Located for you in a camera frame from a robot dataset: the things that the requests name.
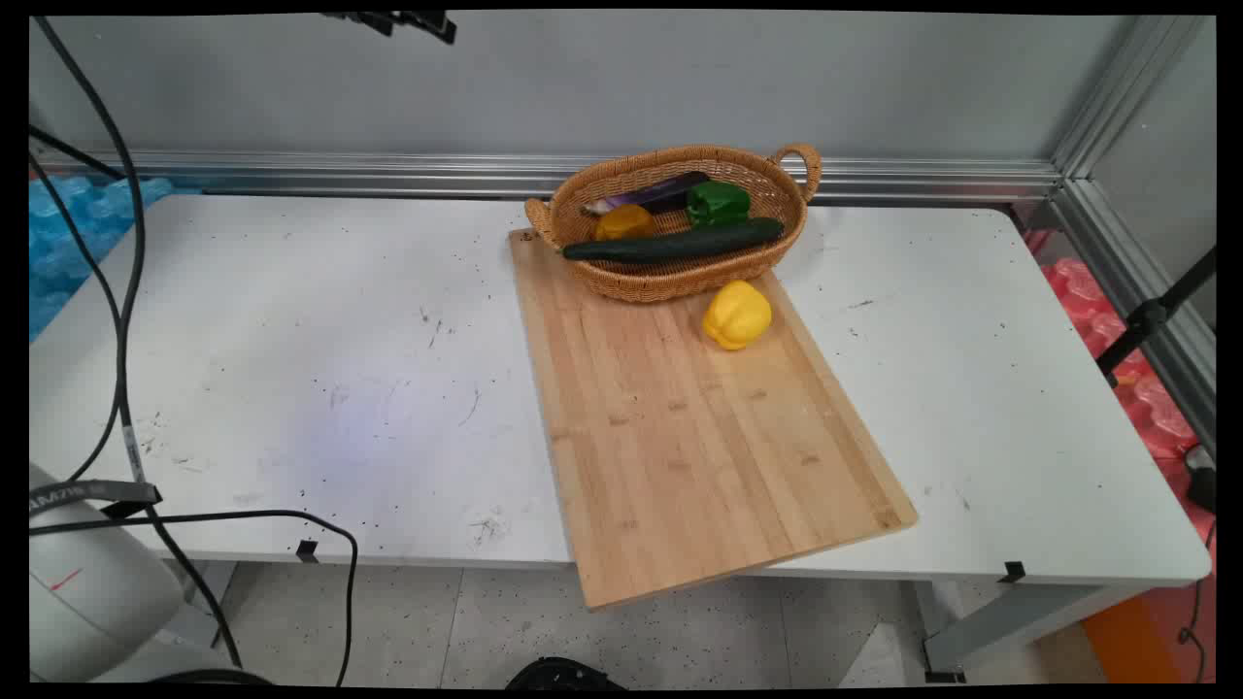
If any red foam floor mat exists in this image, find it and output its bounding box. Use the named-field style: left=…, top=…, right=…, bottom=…
left=1025, top=229, right=1217, bottom=545

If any yellow bell pepper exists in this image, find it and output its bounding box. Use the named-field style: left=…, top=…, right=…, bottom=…
left=702, top=280, right=774, bottom=351

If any orange bell pepper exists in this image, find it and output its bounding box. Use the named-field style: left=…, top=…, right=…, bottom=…
left=594, top=204, right=657, bottom=243

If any green bell pepper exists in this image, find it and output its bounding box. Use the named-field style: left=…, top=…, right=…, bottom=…
left=686, top=181, right=753, bottom=230

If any black tripod stand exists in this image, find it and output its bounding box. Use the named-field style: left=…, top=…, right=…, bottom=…
left=1095, top=248, right=1217, bottom=389

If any grey Samzhe velcro strap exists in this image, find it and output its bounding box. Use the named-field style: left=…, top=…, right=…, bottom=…
left=29, top=479, right=164, bottom=518

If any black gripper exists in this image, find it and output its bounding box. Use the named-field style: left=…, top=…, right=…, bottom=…
left=323, top=11, right=458, bottom=46

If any grey metal table leg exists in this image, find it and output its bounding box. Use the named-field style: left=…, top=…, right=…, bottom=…
left=913, top=581, right=1161, bottom=683

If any black round object on floor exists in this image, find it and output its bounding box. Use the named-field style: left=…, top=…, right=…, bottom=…
left=505, top=656, right=627, bottom=690

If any black cable with white label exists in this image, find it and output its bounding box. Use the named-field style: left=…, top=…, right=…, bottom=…
left=32, top=15, right=244, bottom=673

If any black cable near back rail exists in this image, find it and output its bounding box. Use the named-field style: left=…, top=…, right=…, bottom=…
left=29, top=124, right=127, bottom=183

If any orange floor panel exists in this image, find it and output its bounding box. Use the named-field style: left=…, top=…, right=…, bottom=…
left=1080, top=573, right=1217, bottom=683

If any purple eggplant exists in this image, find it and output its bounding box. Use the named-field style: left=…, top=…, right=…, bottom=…
left=581, top=171, right=712, bottom=216

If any small black device with cable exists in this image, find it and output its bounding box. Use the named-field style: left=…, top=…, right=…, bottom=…
left=1183, top=445, right=1217, bottom=516

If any aluminium frame side rail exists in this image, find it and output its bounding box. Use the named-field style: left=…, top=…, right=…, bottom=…
left=1047, top=178, right=1217, bottom=457

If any horizontal aluminium frame rail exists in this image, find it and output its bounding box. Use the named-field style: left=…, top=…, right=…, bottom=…
left=29, top=149, right=1061, bottom=206

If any plain black hanging cable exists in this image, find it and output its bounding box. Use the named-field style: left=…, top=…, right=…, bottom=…
left=29, top=153, right=132, bottom=483

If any blue foam floor mat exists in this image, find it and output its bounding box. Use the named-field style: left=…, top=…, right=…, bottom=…
left=29, top=175, right=200, bottom=343

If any bamboo cutting board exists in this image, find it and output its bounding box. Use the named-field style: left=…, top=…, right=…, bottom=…
left=508, top=229, right=920, bottom=613

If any woven wicker basket with handles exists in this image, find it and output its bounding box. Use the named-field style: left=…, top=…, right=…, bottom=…
left=524, top=143, right=823, bottom=304

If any thin black cable along floor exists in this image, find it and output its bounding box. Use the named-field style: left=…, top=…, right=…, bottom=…
left=29, top=509, right=360, bottom=687

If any long dark green cucumber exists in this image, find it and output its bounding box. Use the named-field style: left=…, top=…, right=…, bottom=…
left=562, top=217, right=786, bottom=264

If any aluminium frame upright post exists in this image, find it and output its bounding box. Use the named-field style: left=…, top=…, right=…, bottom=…
left=1052, top=15, right=1210, bottom=181

